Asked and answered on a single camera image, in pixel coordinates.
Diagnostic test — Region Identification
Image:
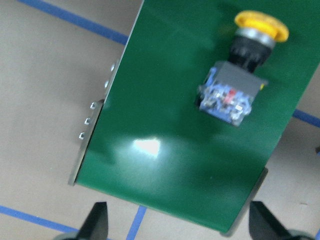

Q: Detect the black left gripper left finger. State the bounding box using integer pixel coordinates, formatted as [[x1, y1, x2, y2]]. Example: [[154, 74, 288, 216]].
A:
[[77, 201, 109, 239]]

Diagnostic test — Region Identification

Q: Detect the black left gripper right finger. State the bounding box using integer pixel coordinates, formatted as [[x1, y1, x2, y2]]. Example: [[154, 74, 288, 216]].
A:
[[248, 201, 292, 239]]

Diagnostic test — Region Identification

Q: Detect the green conveyor belt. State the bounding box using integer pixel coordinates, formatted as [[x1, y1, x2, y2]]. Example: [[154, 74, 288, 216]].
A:
[[76, 0, 320, 233]]

